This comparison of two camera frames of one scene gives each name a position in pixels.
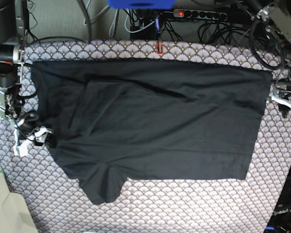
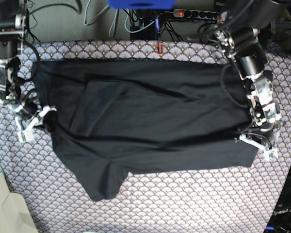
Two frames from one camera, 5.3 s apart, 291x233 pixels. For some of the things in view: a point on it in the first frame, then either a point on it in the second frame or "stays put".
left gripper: (42, 135) to (49, 120)
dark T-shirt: (110, 121) stays put
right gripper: (286, 106) to (244, 138)
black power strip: (199, 14) stays put
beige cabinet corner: (9, 212) stays put
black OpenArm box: (286, 218) stays put
